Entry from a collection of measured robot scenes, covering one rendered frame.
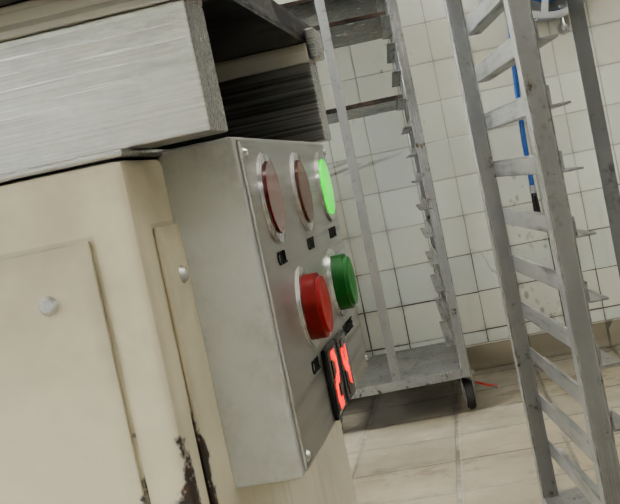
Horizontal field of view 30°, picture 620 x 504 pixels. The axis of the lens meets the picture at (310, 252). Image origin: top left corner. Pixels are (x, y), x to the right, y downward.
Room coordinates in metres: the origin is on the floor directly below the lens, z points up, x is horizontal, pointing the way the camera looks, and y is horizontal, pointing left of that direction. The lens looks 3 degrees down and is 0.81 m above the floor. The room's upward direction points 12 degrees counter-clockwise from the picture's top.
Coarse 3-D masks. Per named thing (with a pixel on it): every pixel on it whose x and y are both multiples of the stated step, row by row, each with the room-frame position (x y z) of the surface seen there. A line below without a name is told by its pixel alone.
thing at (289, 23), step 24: (0, 0) 0.41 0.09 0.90; (24, 0) 0.42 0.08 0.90; (216, 0) 0.50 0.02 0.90; (240, 0) 0.52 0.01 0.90; (264, 0) 0.59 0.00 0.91; (216, 24) 0.56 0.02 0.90; (240, 24) 0.58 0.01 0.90; (264, 24) 0.59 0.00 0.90; (288, 24) 0.65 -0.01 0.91; (216, 48) 0.65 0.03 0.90; (240, 48) 0.67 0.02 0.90; (264, 48) 0.69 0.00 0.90
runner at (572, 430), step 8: (544, 400) 2.10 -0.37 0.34; (544, 408) 2.12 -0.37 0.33; (552, 408) 2.02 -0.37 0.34; (552, 416) 2.04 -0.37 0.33; (560, 416) 1.95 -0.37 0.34; (560, 424) 1.97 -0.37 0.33; (568, 424) 1.89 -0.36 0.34; (576, 424) 1.97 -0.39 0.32; (568, 432) 1.90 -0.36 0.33; (576, 432) 1.83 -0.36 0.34; (584, 432) 1.91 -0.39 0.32; (576, 440) 1.84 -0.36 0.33; (584, 440) 1.77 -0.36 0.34; (584, 448) 1.78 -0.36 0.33
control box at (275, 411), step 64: (192, 192) 0.45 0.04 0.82; (256, 192) 0.47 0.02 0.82; (320, 192) 0.63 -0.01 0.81; (192, 256) 0.45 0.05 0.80; (256, 256) 0.45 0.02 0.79; (320, 256) 0.59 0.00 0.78; (256, 320) 0.45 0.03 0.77; (256, 384) 0.45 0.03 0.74; (320, 384) 0.52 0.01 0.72; (256, 448) 0.45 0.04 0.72
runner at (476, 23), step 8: (480, 0) 1.94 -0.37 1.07; (488, 0) 1.86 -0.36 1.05; (496, 0) 1.79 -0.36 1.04; (480, 8) 1.95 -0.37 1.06; (488, 8) 1.87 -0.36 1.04; (496, 8) 1.84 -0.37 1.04; (504, 8) 1.87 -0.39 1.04; (472, 16) 2.06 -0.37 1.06; (480, 16) 1.97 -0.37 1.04; (488, 16) 1.93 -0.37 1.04; (496, 16) 1.95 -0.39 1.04; (472, 24) 2.07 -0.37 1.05; (480, 24) 2.02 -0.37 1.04; (488, 24) 2.05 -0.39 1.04; (472, 32) 2.12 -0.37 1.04; (480, 32) 2.15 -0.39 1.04
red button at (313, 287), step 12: (312, 276) 0.51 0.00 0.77; (312, 288) 0.51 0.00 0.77; (324, 288) 0.52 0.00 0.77; (312, 300) 0.50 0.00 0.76; (324, 300) 0.51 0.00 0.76; (312, 312) 0.50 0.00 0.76; (324, 312) 0.51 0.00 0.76; (312, 324) 0.51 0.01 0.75; (324, 324) 0.51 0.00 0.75; (312, 336) 0.51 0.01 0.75; (324, 336) 0.51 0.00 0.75
